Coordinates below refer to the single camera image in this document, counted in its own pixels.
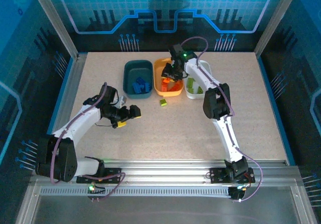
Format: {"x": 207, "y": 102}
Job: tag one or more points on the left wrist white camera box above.
{"x": 122, "y": 101}

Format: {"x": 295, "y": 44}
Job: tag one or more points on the blue printed side panel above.
{"x": 301, "y": 83}
{"x": 20, "y": 83}

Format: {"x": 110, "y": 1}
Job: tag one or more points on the left aluminium frame post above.
{"x": 55, "y": 20}

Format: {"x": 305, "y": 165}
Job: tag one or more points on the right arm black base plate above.
{"x": 218, "y": 175}

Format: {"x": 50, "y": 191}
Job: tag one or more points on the left black controller board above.
{"x": 96, "y": 190}

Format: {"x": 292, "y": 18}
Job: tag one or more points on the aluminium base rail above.
{"x": 163, "y": 168}

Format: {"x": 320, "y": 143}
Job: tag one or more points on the orange lego brick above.
{"x": 164, "y": 86}
{"x": 167, "y": 80}

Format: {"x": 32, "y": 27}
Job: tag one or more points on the blue circuit print back panel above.
{"x": 100, "y": 3}

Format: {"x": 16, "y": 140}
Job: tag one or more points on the white plastic container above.
{"x": 198, "y": 96}

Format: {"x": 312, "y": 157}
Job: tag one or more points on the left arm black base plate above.
{"x": 111, "y": 176}

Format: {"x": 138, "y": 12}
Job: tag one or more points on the rounded blue lego brick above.
{"x": 136, "y": 88}

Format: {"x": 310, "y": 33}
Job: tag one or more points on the aluminium side rail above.
{"x": 71, "y": 88}

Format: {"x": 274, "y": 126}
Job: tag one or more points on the dark teal plastic container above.
{"x": 138, "y": 69}

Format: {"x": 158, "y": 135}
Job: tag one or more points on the right aluminium frame post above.
{"x": 276, "y": 20}

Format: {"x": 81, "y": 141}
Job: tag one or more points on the large green lego brick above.
{"x": 190, "y": 82}

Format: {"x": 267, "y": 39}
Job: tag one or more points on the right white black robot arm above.
{"x": 200, "y": 73}

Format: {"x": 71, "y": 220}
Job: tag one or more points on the orange plastic container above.
{"x": 159, "y": 67}

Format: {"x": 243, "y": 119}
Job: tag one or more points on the right black controller box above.
{"x": 234, "y": 192}

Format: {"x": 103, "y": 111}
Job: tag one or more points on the aluminium frame post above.
{"x": 55, "y": 20}
{"x": 276, "y": 20}

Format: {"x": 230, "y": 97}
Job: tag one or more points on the small green lego brick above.
{"x": 163, "y": 102}
{"x": 190, "y": 90}

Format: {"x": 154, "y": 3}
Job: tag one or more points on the grey metal front frame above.
{"x": 160, "y": 209}

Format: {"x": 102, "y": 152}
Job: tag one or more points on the large orange lego plate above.
{"x": 176, "y": 86}

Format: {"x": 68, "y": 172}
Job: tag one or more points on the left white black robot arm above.
{"x": 77, "y": 119}

